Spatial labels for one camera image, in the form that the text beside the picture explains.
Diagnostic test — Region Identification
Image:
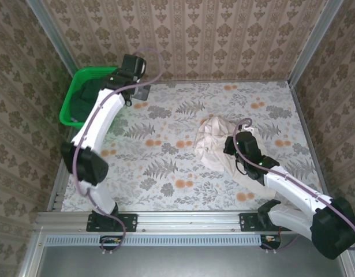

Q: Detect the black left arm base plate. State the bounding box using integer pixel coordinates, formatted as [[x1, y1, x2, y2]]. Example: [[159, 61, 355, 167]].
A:
[[86, 212, 138, 233]]

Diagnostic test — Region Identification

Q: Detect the aluminium frame post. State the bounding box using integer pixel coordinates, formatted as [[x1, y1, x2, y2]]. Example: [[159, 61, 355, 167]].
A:
[[26, 0, 80, 78], [287, 0, 345, 86]]

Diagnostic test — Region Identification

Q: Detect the aluminium table side rail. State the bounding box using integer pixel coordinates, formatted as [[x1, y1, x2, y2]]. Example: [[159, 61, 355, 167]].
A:
[[288, 81, 338, 212], [46, 126, 80, 213]]

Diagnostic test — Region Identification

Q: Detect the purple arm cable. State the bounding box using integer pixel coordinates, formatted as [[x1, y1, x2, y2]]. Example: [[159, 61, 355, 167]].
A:
[[72, 47, 166, 256], [236, 118, 355, 254]]

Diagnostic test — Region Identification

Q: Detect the floral table mat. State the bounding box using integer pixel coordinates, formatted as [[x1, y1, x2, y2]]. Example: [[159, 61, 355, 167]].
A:
[[61, 82, 330, 213]]

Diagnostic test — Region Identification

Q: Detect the black cable port with wires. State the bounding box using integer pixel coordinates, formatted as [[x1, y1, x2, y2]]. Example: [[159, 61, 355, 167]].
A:
[[260, 234, 283, 250], [99, 235, 123, 251]]

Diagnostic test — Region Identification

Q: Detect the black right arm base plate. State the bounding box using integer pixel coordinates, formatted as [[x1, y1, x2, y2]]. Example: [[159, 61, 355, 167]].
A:
[[238, 212, 293, 233]]

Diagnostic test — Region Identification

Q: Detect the grey metal panel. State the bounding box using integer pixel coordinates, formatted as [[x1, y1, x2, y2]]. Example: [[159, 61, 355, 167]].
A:
[[18, 230, 355, 277]]

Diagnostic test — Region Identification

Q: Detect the white slotted cable duct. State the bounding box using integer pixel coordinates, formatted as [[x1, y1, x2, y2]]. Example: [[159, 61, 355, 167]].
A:
[[46, 234, 266, 247]]

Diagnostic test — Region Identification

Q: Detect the cream t-shirt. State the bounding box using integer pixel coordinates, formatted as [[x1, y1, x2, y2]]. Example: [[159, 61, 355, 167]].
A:
[[193, 115, 278, 202]]

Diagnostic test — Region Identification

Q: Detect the green plastic basket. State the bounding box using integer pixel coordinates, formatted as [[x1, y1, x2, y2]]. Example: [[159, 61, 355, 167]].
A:
[[59, 66, 121, 128]]

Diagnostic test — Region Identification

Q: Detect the long aluminium mounting rail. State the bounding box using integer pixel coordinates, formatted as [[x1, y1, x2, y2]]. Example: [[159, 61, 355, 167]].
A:
[[32, 210, 347, 233]]

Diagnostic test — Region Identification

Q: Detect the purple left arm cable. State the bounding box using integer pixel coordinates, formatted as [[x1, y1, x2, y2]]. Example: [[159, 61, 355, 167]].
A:
[[72, 47, 166, 256]]

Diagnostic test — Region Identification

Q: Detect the dark green t-shirt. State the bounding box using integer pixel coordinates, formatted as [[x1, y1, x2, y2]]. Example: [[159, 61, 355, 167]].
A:
[[69, 79, 106, 123]]

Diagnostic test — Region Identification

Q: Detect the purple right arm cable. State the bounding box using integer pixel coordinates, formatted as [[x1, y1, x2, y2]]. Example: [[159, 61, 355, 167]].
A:
[[236, 118, 355, 254]]

